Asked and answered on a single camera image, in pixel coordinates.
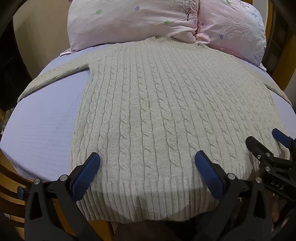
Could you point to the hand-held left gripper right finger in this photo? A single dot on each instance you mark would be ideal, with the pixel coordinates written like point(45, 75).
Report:
point(208, 173)

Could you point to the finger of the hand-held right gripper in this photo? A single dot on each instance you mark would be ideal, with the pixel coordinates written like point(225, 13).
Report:
point(281, 137)
point(256, 146)

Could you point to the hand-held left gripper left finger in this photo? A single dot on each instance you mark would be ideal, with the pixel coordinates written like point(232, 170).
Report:
point(89, 170)

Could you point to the lavender bed sheet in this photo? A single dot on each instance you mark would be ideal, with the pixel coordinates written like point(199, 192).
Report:
point(46, 120)

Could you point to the pink floral pillow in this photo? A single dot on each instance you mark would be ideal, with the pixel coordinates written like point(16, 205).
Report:
point(233, 27)
point(129, 20)

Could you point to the wooden bed frame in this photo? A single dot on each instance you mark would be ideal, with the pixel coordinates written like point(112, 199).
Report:
point(13, 204)

